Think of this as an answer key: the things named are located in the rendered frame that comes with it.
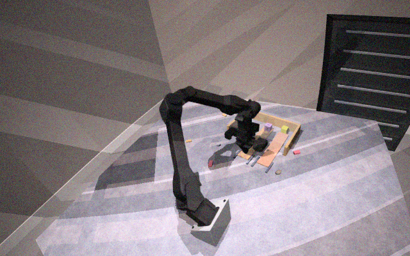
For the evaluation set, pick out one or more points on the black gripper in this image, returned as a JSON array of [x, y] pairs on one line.
[[244, 139]]

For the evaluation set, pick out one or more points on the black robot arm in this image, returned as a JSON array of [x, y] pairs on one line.
[[186, 183]]

